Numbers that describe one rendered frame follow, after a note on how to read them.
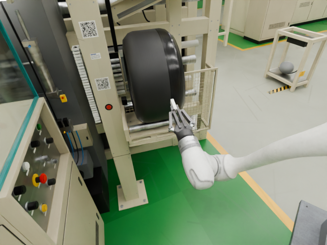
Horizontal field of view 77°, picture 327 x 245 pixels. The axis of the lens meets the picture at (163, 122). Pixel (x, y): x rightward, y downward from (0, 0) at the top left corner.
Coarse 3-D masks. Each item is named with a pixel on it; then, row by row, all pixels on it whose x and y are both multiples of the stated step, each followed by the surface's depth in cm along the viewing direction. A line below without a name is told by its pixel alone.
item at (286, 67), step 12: (276, 36) 322; (288, 36) 312; (300, 36) 289; (324, 36) 284; (288, 48) 346; (324, 48) 296; (276, 72) 351; (288, 72) 336; (300, 72) 305; (312, 72) 318; (288, 84) 327; (300, 84) 323
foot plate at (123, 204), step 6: (138, 180) 209; (120, 186) 203; (138, 186) 204; (144, 186) 203; (120, 192) 199; (144, 192) 198; (120, 198) 194; (138, 198) 193; (144, 198) 193; (120, 204) 190; (126, 204) 189; (132, 204) 189; (138, 204) 189
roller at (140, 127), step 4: (164, 120) 136; (168, 120) 137; (172, 120) 137; (136, 124) 134; (140, 124) 134; (144, 124) 134; (148, 124) 134; (152, 124) 135; (156, 124) 135; (160, 124) 136; (164, 124) 137; (168, 124) 138; (132, 128) 132; (136, 128) 133; (140, 128) 133; (144, 128) 134; (148, 128) 135
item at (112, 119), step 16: (80, 0) 91; (96, 0) 93; (80, 16) 95; (96, 16) 96; (80, 32) 98; (80, 48) 103; (96, 48) 105; (96, 64) 109; (112, 80) 117; (96, 96) 121; (112, 96) 123; (112, 112) 130; (112, 128) 137; (112, 144) 146; (128, 160) 160; (128, 176) 171; (128, 192) 185
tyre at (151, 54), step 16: (144, 32) 113; (160, 32) 112; (128, 48) 107; (144, 48) 105; (160, 48) 106; (176, 48) 109; (128, 64) 106; (144, 64) 103; (160, 64) 104; (176, 64) 106; (128, 80) 148; (144, 80) 104; (160, 80) 105; (176, 80) 107; (144, 96) 107; (160, 96) 109; (176, 96) 111; (144, 112) 114; (160, 112) 116
